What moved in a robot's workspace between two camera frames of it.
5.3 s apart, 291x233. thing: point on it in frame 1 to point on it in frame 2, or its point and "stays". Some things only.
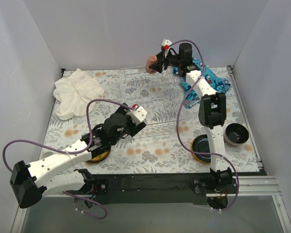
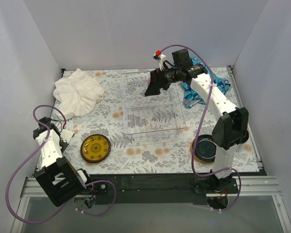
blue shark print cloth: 191,97 stays
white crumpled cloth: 72,92 stays
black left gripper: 137,127 to 63,144
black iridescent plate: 201,144 stays
